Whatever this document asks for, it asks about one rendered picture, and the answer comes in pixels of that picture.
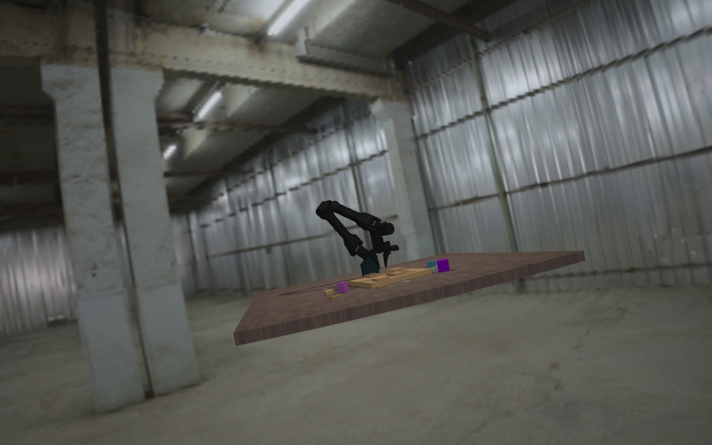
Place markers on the tan puzzle board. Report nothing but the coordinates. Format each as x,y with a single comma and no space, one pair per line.
394,275

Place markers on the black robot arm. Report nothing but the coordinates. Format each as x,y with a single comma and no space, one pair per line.
326,211

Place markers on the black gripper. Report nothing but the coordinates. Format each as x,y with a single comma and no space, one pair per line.
372,254

